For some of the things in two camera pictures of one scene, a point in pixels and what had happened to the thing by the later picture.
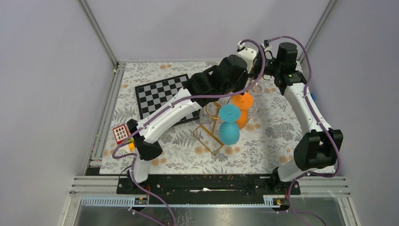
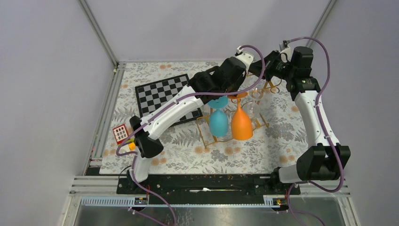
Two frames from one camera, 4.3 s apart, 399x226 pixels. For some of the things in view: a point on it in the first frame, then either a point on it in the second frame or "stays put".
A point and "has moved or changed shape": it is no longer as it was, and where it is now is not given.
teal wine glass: [228, 131] -> [218, 121]
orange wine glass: [244, 100] has moved or changed shape
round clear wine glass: [258, 109] has moved or changed shape
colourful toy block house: [121, 133] stays put
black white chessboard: [149, 96] stays put
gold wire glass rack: [212, 141] has moved or changed shape
